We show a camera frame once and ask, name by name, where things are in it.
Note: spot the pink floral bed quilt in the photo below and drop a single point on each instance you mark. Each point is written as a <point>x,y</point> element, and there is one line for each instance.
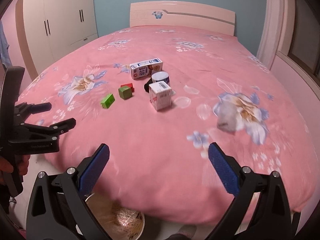
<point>159,159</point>

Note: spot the long white milk carton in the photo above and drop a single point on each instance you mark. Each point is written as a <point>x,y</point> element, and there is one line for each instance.
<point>146,68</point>

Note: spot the cream wardrobe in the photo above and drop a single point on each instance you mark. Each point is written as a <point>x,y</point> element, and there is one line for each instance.
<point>48,30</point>

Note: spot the blue hanging cloth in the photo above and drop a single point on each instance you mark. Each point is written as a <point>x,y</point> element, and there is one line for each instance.
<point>4,48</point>

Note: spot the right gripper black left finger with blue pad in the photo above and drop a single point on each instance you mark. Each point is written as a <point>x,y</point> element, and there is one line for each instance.
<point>57,207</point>

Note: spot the white window frame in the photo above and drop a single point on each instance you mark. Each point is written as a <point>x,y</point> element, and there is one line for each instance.
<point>292,28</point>

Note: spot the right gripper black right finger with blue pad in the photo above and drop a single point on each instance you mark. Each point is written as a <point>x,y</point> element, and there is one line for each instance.
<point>271,218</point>

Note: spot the clear plastic cup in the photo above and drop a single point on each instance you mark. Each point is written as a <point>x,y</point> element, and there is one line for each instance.
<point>226,118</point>

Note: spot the pink wooden headboard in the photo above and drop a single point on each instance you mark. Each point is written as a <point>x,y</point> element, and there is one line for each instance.
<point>185,14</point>

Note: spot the white blue round can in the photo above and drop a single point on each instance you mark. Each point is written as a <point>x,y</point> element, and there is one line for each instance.
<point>161,76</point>

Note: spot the light green toy brick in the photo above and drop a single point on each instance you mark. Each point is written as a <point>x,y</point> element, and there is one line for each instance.
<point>107,101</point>

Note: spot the small white red carton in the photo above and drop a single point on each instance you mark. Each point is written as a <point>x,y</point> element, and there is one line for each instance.
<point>160,95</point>

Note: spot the dark green cube block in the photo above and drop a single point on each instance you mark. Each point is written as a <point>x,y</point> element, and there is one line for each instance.
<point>125,92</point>

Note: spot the white paper trash bucket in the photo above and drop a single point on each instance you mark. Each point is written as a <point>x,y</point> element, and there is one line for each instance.
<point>117,221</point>

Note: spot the red toy block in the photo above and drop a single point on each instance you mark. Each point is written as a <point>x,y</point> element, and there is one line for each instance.
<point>130,85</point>

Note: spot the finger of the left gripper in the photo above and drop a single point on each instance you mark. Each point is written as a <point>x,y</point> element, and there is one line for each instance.
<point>52,132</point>
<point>25,109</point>

